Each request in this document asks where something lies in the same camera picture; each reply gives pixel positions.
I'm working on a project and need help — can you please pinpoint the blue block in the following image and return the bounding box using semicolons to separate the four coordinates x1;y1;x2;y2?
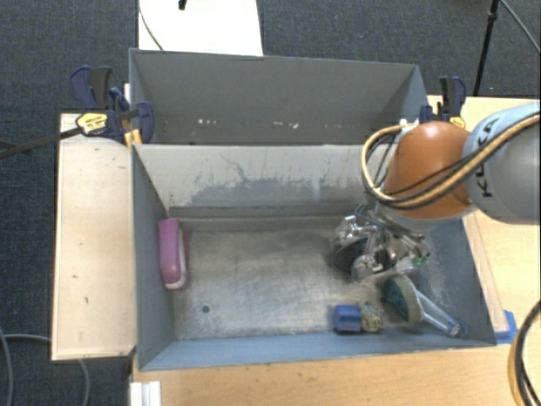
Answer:
331;304;363;334

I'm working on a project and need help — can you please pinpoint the pink and white stapler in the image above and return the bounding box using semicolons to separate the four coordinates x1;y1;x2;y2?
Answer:
157;217;190;292

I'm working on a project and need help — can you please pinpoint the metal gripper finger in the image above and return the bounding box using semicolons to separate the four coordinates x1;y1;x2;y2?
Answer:
336;216;374;245
351;255;416;283

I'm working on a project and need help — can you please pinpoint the green brush with clear handle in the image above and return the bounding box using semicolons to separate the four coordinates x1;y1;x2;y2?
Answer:
381;274;468;338

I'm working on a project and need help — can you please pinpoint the black round object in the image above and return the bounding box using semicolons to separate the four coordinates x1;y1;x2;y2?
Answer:
329;239;367;274

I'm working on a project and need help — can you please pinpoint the pale wood board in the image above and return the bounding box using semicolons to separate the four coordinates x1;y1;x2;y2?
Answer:
50;112;139;361

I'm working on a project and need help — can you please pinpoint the grey metal bin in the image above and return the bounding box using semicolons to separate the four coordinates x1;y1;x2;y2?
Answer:
128;47;498;372

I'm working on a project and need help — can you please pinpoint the beige speckled ball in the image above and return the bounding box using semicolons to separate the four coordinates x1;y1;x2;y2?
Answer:
360;304;385;334

